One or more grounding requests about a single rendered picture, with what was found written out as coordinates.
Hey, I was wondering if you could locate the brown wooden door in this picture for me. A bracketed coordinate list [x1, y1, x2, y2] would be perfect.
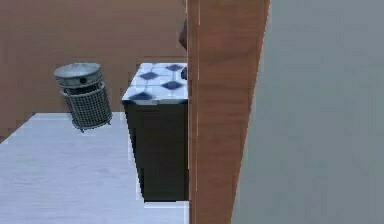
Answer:
[185, 0, 272, 224]

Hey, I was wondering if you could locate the grey metal mesh bin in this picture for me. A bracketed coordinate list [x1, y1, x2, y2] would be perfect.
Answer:
[53, 62, 113, 133]

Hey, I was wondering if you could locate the dark cabinet with tiled top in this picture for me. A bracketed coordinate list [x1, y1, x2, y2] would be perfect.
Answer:
[121, 62, 190, 203]

